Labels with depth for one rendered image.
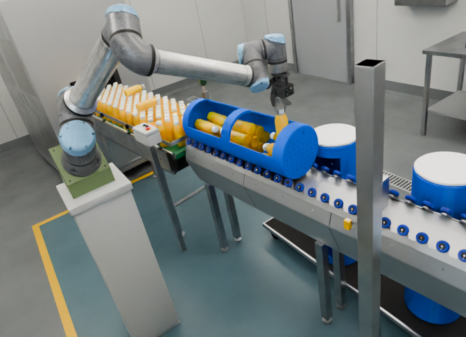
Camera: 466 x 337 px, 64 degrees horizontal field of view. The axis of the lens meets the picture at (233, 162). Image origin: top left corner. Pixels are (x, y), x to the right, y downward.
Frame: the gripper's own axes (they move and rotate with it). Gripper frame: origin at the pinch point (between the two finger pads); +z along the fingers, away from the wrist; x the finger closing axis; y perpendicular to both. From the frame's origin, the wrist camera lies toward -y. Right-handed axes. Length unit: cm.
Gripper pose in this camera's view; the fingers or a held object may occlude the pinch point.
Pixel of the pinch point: (279, 110)
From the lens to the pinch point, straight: 189.3
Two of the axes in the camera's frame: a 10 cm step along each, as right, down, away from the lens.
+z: 1.7, 8.6, 4.9
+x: 7.4, -4.4, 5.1
